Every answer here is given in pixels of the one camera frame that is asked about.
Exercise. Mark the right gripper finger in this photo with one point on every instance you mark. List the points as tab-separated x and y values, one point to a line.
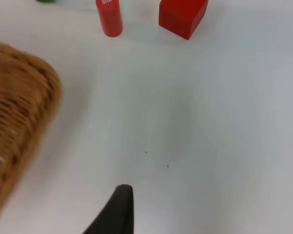
117	214

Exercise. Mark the pale brown wicker basket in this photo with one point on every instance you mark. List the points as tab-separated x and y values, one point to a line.
17	117

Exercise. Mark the green ball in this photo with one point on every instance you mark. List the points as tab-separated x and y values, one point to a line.
45	1

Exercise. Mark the red cylinder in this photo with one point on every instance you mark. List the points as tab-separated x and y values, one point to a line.
111	18

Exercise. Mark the red cube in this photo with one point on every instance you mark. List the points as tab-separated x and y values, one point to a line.
178	17

